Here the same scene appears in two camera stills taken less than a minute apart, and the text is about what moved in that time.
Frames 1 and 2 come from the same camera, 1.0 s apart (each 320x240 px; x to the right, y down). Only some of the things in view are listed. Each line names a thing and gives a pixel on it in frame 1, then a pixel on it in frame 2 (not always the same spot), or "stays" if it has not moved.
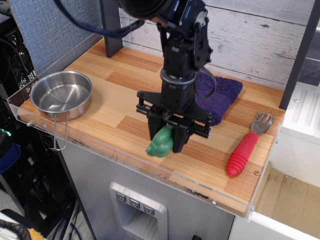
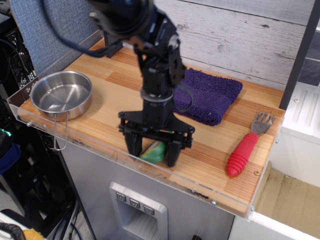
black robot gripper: [175, 105] -> [157, 120]
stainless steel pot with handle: [60, 96] stays
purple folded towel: [227, 93] stays
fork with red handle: [240, 155] stays
